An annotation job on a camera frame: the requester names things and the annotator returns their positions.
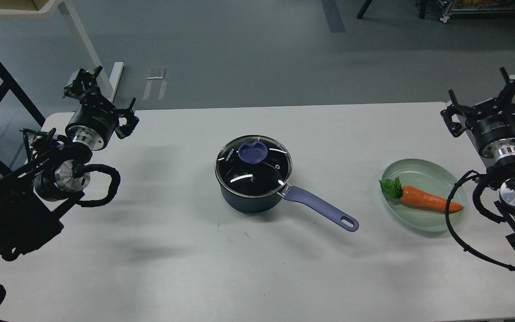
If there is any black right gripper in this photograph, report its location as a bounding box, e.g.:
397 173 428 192
441 68 515 158

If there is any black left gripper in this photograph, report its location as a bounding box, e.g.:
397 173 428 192
63 66 139 151

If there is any orange toy carrot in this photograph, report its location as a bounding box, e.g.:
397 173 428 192
379 177 464 214

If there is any dark blue saucepan purple handle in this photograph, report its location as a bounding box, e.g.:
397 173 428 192
215 135 359 233

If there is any glass pot lid purple knob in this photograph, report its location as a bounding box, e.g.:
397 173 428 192
214 135 293 198

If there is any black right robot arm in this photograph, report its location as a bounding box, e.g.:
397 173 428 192
441 67 515 272

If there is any white desk frame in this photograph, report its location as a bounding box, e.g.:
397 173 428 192
0 0 125 112

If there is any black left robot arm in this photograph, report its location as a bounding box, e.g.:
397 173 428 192
0 65 139 306

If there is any metal cart with casters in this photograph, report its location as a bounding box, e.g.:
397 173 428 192
357 0 515 24

